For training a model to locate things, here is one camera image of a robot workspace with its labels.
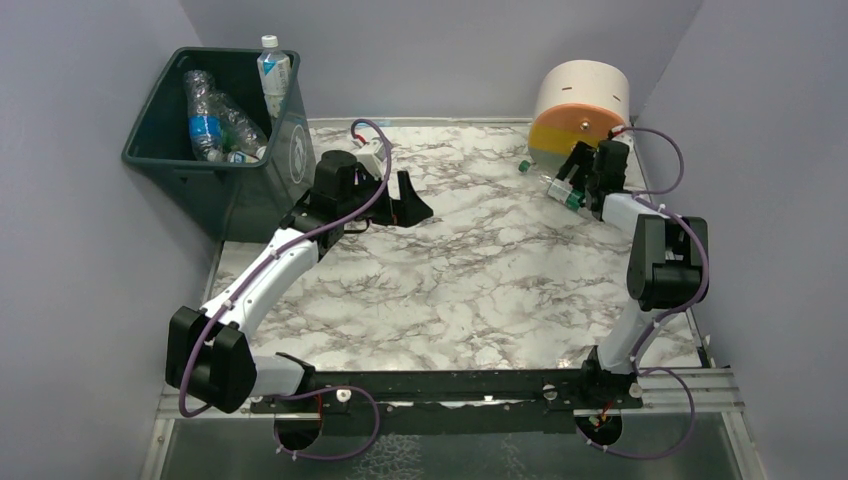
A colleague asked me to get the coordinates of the clear bottle green white label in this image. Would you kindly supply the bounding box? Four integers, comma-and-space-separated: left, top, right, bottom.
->
518, 160, 586, 212

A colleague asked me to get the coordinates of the clear bottle grey blue label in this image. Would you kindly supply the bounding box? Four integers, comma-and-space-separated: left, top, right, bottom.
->
226, 151, 259, 164

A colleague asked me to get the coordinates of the clear unlabelled bottle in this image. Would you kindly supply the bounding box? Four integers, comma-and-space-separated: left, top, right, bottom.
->
213, 90, 268, 159

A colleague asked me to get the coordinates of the clear bottle blue wrap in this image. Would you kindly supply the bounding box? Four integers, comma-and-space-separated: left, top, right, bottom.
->
183, 70, 224, 162

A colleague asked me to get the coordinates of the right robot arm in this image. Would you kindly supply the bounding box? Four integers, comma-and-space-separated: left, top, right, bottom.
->
548, 140, 710, 402

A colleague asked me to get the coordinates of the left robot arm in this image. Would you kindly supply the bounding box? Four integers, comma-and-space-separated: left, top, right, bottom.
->
165, 150, 434, 413

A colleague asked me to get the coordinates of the dark green plastic bin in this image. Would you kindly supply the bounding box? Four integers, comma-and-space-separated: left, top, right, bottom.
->
122, 47, 317, 243

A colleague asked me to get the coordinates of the white cylinder with coloured face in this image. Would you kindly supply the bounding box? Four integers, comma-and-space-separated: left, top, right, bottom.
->
527, 60, 630, 176

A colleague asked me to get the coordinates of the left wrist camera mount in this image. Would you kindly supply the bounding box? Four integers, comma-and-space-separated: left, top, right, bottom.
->
354, 137, 386, 180

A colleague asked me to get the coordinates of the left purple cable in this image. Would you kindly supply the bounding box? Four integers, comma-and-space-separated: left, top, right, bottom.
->
177, 119, 393, 463

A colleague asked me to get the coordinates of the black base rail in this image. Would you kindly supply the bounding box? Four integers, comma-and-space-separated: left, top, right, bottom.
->
250, 369, 643, 436

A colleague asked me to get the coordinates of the aluminium frame rail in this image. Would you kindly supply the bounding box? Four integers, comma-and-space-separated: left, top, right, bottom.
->
155, 368, 746, 421

